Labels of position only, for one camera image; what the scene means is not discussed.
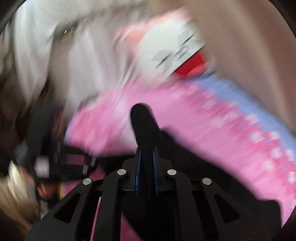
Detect black pants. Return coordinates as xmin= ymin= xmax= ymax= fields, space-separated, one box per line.
xmin=120 ymin=104 xmax=281 ymax=240

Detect cat face pillow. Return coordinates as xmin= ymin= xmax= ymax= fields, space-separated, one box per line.
xmin=116 ymin=8 xmax=214 ymax=84

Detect pink floral bed sheet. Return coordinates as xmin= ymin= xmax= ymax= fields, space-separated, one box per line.
xmin=65 ymin=76 xmax=295 ymax=223

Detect beige hanging sheet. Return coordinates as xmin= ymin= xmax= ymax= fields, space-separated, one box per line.
xmin=148 ymin=1 xmax=295 ymax=128

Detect white satin curtain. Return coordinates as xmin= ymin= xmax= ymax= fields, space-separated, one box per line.
xmin=13 ymin=1 xmax=149 ymax=111

